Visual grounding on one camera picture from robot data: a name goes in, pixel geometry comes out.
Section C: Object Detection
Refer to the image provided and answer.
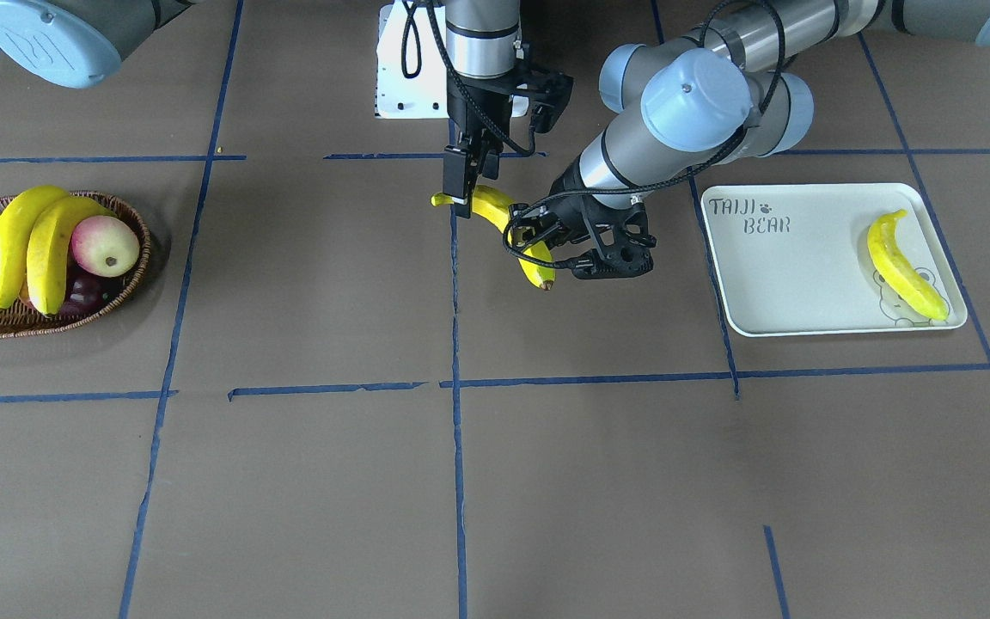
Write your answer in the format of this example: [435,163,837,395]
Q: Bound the pink green apple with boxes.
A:
[70,216,141,279]

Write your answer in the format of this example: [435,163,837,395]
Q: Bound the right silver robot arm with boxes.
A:
[0,1,526,217]

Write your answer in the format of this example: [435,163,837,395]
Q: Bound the curved yellow banana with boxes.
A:
[25,195,117,315]

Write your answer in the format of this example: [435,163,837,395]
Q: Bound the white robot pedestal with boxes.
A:
[375,1,523,119]

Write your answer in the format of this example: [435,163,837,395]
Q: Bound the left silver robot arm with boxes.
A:
[503,1,990,279]

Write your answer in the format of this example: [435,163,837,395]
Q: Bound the brown wicker basket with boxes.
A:
[0,191,155,340]

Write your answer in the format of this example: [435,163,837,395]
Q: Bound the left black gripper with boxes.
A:
[508,168,647,269]

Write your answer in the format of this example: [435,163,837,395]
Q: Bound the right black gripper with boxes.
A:
[443,76,512,219]

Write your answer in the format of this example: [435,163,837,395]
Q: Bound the cream bear tray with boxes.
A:
[700,183,968,337]

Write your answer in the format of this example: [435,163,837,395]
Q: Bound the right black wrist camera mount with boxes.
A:
[505,60,575,134]

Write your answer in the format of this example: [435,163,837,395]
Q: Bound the long yellow banana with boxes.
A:
[0,185,70,310]

